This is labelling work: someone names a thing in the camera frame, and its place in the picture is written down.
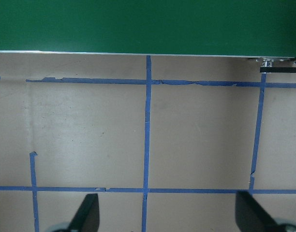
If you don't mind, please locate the green conveyor belt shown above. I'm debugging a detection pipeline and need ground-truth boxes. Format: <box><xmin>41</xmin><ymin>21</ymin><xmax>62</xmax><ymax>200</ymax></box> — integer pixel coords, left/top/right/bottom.
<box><xmin>0</xmin><ymin>0</ymin><xmax>296</xmax><ymax>73</ymax></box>

